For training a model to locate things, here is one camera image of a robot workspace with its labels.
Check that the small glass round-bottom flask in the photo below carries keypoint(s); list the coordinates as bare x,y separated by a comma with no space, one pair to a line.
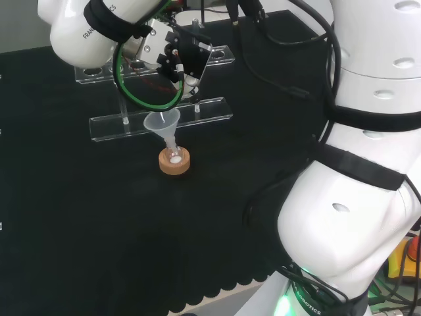
174,158

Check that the clear acrylic funnel stand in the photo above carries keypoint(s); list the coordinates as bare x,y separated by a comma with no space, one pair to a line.
210,110

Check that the translucent plastic funnel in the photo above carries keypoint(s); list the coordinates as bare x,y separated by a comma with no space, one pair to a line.
162,126

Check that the black bench cloth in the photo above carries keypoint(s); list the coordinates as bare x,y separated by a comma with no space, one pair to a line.
98,214

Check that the yellow stop button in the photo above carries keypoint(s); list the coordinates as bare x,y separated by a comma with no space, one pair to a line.
394,266

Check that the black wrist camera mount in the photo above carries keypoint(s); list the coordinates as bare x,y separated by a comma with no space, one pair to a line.
194,52

